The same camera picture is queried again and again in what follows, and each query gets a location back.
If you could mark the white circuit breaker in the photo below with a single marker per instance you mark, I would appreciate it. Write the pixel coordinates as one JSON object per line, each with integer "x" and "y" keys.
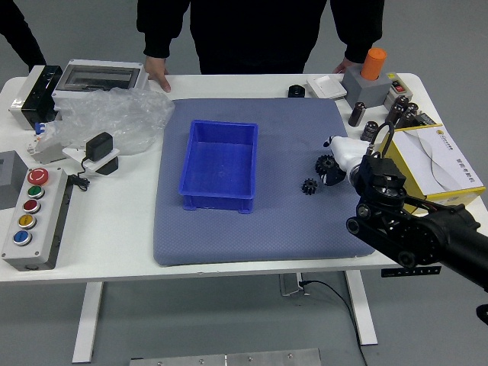
{"x": 42, "y": 154}

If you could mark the white wall switch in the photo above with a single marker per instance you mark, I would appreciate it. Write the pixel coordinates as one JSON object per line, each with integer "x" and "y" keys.
{"x": 326, "y": 87}

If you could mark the blue-grey mat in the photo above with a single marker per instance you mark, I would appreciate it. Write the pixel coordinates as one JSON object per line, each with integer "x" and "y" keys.
{"x": 228, "y": 240}

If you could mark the blue plastic box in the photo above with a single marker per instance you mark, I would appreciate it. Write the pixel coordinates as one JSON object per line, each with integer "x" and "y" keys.
{"x": 221, "y": 167}

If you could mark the grey under-table box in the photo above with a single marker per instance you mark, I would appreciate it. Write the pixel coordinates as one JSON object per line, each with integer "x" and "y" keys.
{"x": 289, "y": 284}

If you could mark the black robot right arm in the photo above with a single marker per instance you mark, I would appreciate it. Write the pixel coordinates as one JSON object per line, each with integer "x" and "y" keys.
{"x": 411, "y": 232}

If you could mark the black table control panel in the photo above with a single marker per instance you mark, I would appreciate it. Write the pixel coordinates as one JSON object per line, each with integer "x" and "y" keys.
{"x": 400, "y": 272}

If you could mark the big black gear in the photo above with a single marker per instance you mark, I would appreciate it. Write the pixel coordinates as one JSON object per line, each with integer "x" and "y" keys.
{"x": 324, "y": 164}

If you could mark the grey clear-lid distribution box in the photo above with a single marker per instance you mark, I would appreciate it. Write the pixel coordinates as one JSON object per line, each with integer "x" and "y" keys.
{"x": 99, "y": 76}

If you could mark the yellow and white carton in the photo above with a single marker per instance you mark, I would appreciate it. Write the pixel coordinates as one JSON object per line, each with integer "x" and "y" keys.
{"x": 438, "y": 160}

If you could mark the brown cylindrical capacitor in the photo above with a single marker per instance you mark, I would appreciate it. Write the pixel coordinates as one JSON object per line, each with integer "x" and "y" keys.
{"x": 395, "y": 108}
{"x": 405, "y": 119}
{"x": 357, "y": 114}
{"x": 412, "y": 108}

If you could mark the grey metal plate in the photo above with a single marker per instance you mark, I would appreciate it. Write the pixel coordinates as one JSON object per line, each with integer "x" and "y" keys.
{"x": 228, "y": 359}

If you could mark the white table leg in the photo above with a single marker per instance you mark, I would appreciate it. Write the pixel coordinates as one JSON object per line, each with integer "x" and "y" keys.
{"x": 366, "y": 328}
{"x": 85, "y": 328}

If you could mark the white flat bracket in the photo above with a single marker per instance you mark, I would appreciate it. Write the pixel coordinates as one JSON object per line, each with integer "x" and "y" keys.
{"x": 91, "y": 164}

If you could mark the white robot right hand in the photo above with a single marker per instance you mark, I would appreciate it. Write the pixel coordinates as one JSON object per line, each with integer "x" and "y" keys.
{"x": 348, "y": 150}

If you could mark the white red-button switch box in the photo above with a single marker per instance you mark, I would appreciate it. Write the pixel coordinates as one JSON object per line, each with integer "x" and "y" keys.
{"x": 398, "y": 88}

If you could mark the black cylindrical capacitor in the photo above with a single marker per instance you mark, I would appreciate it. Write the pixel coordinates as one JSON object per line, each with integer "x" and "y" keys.
{"x": 369, "y": 131}

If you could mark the black power adapter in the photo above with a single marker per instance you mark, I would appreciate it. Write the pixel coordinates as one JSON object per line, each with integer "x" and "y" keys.
{"x": 99, "y": 146}

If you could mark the person's right forearm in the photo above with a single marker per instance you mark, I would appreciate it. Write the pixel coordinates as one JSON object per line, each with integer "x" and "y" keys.
{"x": 160, "y": 34}

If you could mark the small black electronic module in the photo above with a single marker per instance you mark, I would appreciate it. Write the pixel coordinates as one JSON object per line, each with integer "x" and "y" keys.
{"x": 425, "y": 120}

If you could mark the small black round part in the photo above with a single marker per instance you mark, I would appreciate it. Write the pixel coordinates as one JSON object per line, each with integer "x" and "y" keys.
{"x": 296, "y": 90}

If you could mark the grey block holder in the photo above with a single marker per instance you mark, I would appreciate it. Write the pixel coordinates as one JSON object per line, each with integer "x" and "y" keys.
{"x": 366, "y": 91}

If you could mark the person's left hand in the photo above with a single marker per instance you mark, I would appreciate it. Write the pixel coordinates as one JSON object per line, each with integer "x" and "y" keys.
{"x": 344, "y": 65}

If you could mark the grey five-button control box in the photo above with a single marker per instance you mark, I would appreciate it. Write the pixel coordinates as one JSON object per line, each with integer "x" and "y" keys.
{"x": 42, "y": 228}

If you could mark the person in dark clothes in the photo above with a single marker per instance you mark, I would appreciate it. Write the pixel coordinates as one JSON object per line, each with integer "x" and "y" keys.
{"x": 19, "y": 26}

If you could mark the grey square box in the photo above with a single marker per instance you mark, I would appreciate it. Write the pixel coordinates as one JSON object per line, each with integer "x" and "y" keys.
{"x": 15, "y": 190}

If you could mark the clear plastic bag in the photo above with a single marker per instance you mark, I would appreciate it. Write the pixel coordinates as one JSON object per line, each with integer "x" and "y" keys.
{"x": 114, "y": 114}

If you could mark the small black gear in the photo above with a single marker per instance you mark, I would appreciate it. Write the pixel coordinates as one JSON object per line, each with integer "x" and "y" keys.
{"x": 309, "y": 188}

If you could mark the person's left forearm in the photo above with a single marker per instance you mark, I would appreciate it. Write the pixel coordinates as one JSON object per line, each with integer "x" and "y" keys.
{"x": 362, "y": 34}

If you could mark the person's right hand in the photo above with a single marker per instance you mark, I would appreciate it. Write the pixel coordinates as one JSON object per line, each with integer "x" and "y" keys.
{"x": 157, "y": 70}

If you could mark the orange cylinder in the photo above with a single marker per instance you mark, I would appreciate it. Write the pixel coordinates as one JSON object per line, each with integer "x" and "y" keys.
{"x": 373, "y": 63}

